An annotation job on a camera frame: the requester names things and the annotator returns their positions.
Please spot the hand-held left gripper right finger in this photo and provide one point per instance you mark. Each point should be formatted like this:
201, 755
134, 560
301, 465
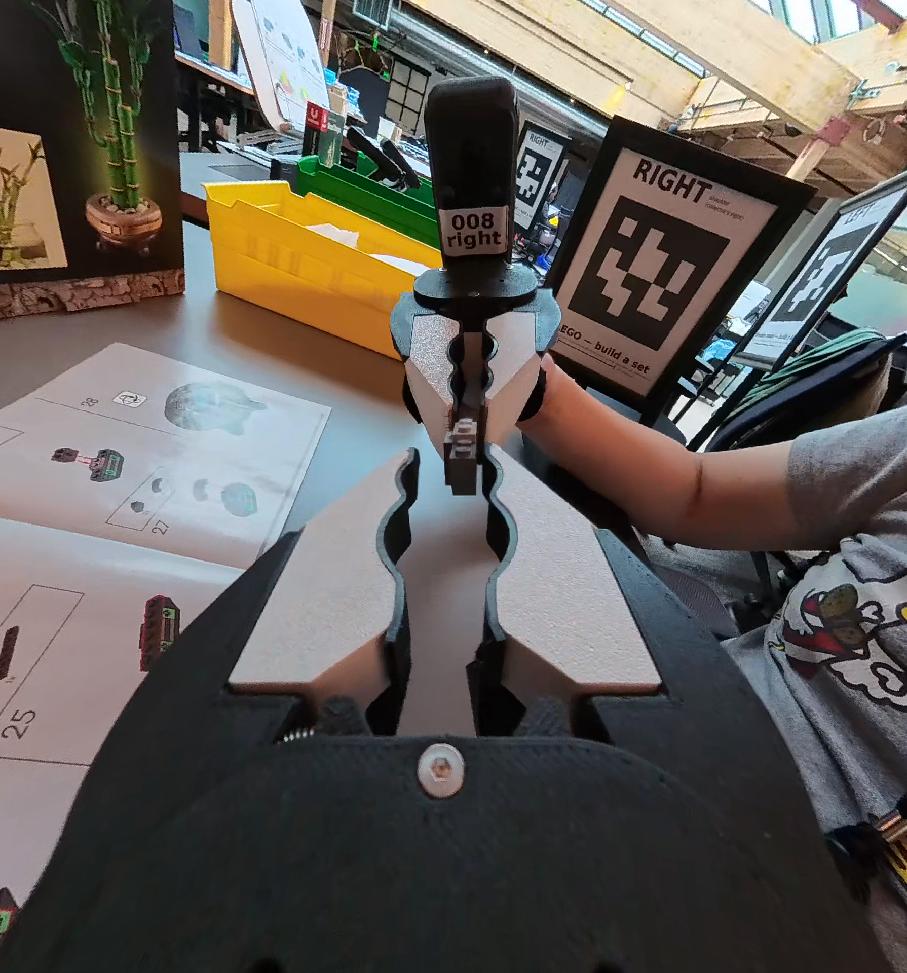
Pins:
567, 600

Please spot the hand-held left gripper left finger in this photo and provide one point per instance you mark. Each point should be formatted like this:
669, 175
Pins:
324, 608

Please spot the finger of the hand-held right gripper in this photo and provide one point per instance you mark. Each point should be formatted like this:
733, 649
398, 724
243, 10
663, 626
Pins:
431, 365
514, 365

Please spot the dark grey brick assembly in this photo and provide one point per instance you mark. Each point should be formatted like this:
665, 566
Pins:
465, 464

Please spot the person's right forearm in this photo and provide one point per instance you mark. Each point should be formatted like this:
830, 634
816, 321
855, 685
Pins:
651, 471

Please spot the framed marker sign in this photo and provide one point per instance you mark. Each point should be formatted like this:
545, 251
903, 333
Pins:
537, 171
666, 258
826, 281

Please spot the spare black gripper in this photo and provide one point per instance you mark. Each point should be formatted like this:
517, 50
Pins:
381, 159

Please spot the white paper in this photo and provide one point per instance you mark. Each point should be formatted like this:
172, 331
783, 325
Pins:
332, 232
404, 262

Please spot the green plastic bin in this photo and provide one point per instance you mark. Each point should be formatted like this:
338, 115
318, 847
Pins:
377, 205

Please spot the yellow bin with white paper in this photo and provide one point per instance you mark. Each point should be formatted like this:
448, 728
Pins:
309, 281

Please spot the dark set box red logo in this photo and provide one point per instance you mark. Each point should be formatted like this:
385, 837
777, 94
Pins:
323, 133

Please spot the small wooden document stand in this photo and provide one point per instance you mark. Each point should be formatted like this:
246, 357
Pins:
286, 53

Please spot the instruction booklet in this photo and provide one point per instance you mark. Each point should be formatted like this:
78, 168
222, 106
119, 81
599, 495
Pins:
81, 494

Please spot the black office chair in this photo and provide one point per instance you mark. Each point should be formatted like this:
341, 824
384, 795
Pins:
803, 388

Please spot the black bamboo set box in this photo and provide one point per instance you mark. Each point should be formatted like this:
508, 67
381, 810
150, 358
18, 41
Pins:
66, 152

